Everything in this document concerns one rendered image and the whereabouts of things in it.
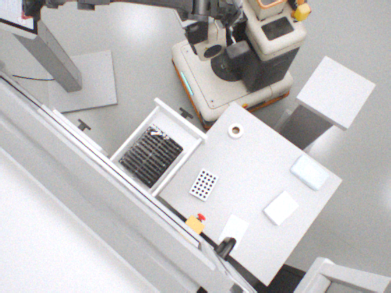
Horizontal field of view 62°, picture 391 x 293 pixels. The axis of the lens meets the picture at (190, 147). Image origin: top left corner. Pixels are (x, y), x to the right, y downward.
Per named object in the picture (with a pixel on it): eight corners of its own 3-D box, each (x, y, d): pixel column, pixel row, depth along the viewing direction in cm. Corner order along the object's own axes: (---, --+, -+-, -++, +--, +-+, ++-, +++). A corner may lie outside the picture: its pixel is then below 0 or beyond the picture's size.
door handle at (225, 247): (224, 234, 84) (231, 234, 66) (232, 240, 84) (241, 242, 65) (212, 249, 83) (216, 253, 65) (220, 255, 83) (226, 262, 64)
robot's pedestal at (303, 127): (285, 109, 236) (325, 52, 163) (322, 131, 231) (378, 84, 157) (263, 141, 230) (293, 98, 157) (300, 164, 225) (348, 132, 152)
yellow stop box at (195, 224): (193, 214, 136) (192, 213, 129) (206, 225, 135) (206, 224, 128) (185, 223, 135) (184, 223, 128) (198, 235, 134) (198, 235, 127)
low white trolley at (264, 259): (223, 142, 231) (233, 100, 158) (294, 197, 219) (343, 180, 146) (170, 206, 220) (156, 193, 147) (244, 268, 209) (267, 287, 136)
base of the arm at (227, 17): (241, 13, 118) (227, -12, 121) (227, 10, 113) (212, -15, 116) (227, 29, 124) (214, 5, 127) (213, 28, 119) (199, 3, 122)
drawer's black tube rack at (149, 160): (153, 128, 147) (151, 123, 141) (183, 151, 144) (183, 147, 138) (121, 164, 143) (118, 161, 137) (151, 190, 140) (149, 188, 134)
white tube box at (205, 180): (202, 169, 149) (202, 167, 146) (218, 178, 148) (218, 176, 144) (188, 192, 147) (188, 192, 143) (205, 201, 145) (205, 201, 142)
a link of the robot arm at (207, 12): (219, 17, 118) (220, 1, 116) (199, 14, 111) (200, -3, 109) (202, 16, 124) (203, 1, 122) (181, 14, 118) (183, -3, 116)
